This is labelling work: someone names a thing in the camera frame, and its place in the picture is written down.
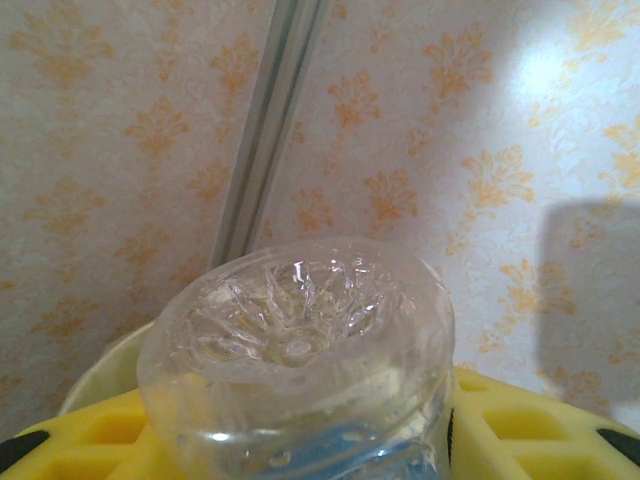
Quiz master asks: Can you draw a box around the left aluminium frame post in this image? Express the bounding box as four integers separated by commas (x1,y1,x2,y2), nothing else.
209,0,331,269

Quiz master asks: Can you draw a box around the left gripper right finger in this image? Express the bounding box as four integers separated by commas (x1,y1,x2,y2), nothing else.
444,368,640,480

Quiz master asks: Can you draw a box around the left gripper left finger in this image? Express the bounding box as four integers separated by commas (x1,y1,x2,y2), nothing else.
0,388,201,480

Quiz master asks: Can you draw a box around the cream plastic waste bin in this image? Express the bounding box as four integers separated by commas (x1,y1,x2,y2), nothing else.
57,319,151,419

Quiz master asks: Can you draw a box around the blue label clear bottle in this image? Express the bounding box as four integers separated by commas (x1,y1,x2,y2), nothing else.
137,238,457,480

